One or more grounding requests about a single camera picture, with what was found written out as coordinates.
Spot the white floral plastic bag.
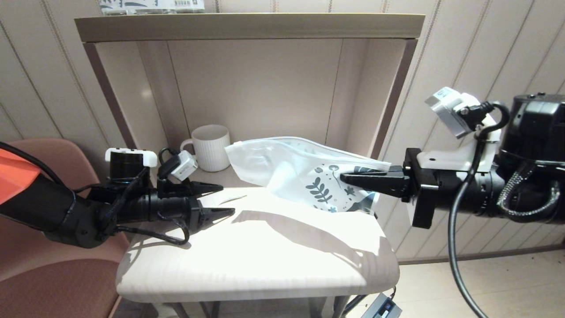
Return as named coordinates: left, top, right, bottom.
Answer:
left=225, top=136, right=392, bottom=216

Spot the white ribbed ceramic mug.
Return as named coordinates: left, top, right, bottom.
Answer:
left=180, top=124, right=232, bottom=173

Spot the light wooden desk with shelf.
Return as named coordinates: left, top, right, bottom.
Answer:
left=74, top=12, right=427, bottom=318

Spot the reddish brown chair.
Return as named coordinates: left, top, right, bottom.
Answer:
left=0, top=138, right=133, bottom=318

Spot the patterned package with barcode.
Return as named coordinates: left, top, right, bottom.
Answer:
left=99, top=0, right=205, bottom=14

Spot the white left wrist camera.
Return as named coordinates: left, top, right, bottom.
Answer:
left=169, top=150, right=199, bottom=182

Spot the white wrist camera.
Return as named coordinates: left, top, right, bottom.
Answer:
left=416, top=87, right=502, bottom=174
left=169, top=150, right=199, bottom=182

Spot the braided black left arm cable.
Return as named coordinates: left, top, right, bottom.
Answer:
left=113, top=214, right=191, bottom=246

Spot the braided black arm cable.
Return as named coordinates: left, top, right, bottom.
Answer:
left=497, top=163, right=561, bottom=218
left=113, top=214, right=191, bottom=246

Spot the smooth black camera cable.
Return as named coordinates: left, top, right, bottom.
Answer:
left=448, top=101, right=511, bottom=318

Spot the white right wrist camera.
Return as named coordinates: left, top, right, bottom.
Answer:
left=416, top=87, right=502, bottom=174

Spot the braided black right arm cable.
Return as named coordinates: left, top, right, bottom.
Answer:
left=497, top=163, right=561, bottom=218

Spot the black left camera cable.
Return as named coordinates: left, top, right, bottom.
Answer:
left=0, top=141, right=179, bottom=195

